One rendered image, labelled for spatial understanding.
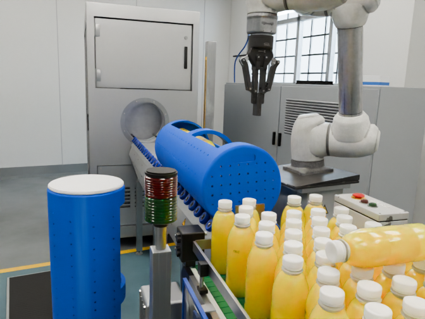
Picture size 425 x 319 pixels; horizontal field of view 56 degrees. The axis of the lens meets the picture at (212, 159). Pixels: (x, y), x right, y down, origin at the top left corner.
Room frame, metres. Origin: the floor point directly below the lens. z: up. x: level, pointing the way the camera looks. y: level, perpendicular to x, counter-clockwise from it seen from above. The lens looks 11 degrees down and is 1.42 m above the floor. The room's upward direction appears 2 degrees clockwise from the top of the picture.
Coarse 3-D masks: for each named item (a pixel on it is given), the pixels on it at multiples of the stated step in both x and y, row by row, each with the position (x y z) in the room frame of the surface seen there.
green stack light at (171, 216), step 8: (144, 200) 0.74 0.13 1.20; (152, 200) 0.71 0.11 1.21; (160, 200) 0.71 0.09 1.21; (168, 200) 0.72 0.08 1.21; (176, 200) 0.74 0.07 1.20; (144, 208) 0.74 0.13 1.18; (152, 208) 0.72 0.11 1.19; (160, 208) 0.71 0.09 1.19; (168, 208) 0.72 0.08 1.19; (176, 208) 0.74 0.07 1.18; (144, 216) 0.74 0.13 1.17; (152, 216) 0.71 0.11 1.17; (160, 216) 0.71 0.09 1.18; (168, 216) 0.72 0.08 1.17; (176, 216) 0.74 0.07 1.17; (160, 224) 0.71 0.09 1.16
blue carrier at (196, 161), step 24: (168, 144) 1.78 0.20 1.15; (192, 144) 1.51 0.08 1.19; (216, 144) 1.96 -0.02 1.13; (240, 144) 1.28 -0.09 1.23; (192, 168) 1.36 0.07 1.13; (216, 168) 1.24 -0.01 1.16; (240, 168) 1.27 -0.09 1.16; (264, 168) 1.30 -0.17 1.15; (192, 192) 1.37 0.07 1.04; (216, 192) 1.24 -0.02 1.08; (240, 192) 1.27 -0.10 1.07; (264, 192) 1.30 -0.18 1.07
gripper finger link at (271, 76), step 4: (276, 60) 1.24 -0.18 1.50; (276, 64) 1.24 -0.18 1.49; (272, 68) 1.24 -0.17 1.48; (272, 72) 1.23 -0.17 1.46; (268, 76) 1.25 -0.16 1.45; (272, 76) 1.23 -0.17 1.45; (268, 80) 1.24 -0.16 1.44; (272, 80) 1.23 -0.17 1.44; (268, 84) 1.23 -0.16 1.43; (268, 88) 1.23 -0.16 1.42
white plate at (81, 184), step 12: (60, 180) 1.49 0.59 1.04; (72, 180) 1.50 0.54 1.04; (84, 180) 1.51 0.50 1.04; (96, 180) 1.51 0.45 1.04; (108, 180) 1.52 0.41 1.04; (120, 180) 1.52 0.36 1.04; (60, 192) 1.35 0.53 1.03; (72, 192) 1.34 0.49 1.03; (84, 192) 1.35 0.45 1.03; (96, 192) 1.36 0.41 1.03
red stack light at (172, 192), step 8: (144, 176) 0.74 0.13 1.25; (176, 176) 0.74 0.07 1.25; (144, 184) 0.74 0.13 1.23; (152, 184) 0.72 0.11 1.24; (160, 184) 0.71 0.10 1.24; (168, 184) 0.72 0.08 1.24; (176, 184) 0.74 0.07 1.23; (144, 192) 0.74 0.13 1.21; (152, 192) 0.71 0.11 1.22; (160, 192) 0.71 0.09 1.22; (168, 192) 0.72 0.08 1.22; (176, 192) 0.74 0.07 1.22
